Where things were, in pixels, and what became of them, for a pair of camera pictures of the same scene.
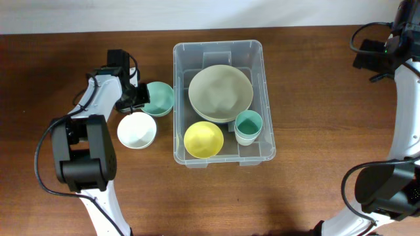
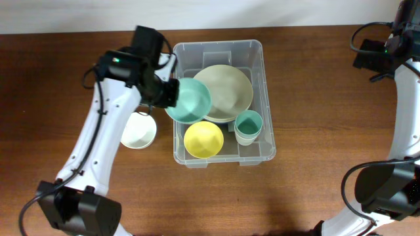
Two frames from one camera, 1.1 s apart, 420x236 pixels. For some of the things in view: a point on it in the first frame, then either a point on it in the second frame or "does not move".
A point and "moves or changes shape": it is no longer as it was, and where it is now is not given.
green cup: [249, 122] does not move
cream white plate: [218, 92] does not move
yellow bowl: [203, 139] does not move
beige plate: [220, 107] does not move
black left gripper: [143, 94] -> [171, 96]
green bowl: [161, 99] moves or changes shape
